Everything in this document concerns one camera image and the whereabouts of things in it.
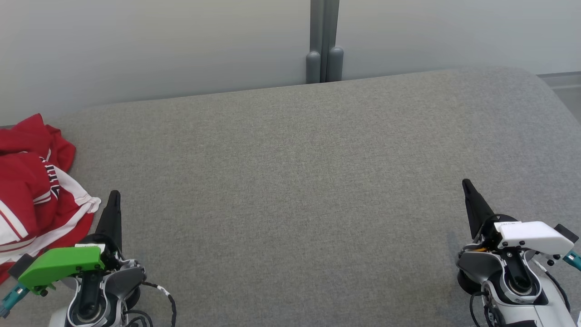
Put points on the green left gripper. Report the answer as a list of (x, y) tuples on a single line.
[(59, 265)]

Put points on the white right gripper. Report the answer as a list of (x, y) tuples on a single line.
[(531, 236)]

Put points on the red jersey with white sleeves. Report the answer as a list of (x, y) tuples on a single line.
[(27, 200)]

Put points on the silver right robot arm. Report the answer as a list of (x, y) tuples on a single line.
[(472, 263)]

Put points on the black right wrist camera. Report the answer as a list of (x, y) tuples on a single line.
[(567, 231)]

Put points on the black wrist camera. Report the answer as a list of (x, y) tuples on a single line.
[(567, 231), (20, 265)]

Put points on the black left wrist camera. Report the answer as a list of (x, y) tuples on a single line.
[(20, 265)]

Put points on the grey partition post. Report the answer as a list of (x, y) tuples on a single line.
[(323, 45)]

